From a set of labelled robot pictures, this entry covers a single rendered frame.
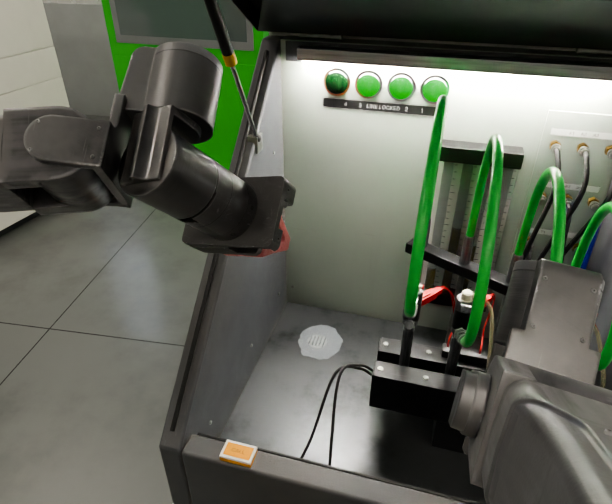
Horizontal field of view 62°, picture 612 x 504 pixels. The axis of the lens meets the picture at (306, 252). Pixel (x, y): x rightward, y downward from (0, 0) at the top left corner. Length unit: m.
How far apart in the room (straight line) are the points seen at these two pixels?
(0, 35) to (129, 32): 0.72
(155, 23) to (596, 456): 3.44
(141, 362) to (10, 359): 0.58
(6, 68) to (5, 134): 3.07
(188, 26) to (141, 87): 3.00
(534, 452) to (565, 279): 0.16
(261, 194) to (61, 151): 0.16
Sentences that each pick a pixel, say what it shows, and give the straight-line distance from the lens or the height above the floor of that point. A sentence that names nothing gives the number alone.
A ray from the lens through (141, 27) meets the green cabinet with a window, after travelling 3.59.
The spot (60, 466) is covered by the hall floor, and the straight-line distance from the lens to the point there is 2.16.
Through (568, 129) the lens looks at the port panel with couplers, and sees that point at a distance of 1.02.
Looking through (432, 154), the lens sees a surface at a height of 1.40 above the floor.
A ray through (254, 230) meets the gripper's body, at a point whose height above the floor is 1.41.
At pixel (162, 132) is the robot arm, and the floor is 1.51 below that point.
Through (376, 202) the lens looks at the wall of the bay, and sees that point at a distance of 1.09.
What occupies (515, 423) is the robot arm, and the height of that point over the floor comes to 1.47.
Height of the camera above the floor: 1.64
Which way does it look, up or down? 33 degrees down
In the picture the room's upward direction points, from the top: straight up
